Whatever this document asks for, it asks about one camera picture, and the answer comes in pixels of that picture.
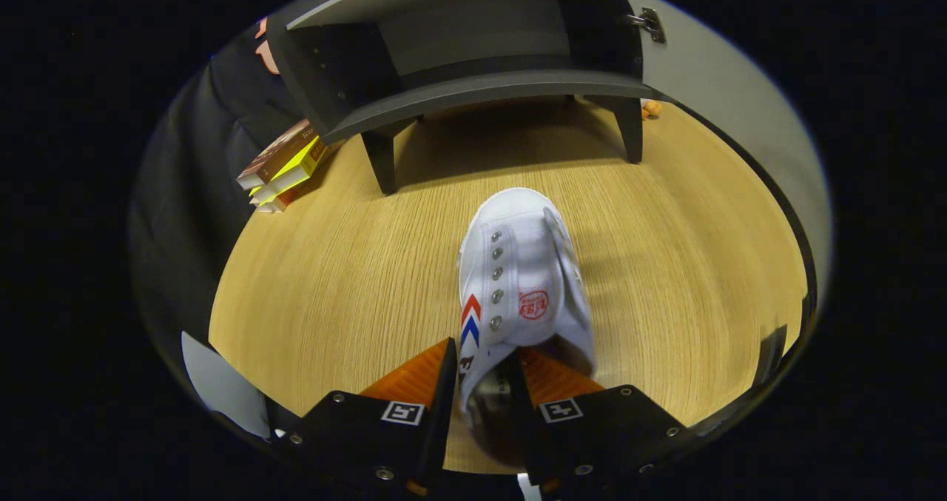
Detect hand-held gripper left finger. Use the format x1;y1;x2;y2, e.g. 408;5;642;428
285;337;458;498

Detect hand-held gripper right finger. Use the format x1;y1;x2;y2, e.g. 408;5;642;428
507;347;689;498

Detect white canvas shoe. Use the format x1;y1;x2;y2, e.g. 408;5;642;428
456;187;596;468

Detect dark grey shoe cabinet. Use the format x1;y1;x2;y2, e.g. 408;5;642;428
266;0;667;195

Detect metal door hinge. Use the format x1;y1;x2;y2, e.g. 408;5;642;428
629;7;667;44

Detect yellow book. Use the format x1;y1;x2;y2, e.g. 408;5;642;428
250;137;330;204

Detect brown book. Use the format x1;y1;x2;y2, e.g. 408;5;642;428
237;120;319;189

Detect black backdrop cloth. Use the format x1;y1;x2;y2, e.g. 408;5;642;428
129;35;311;383

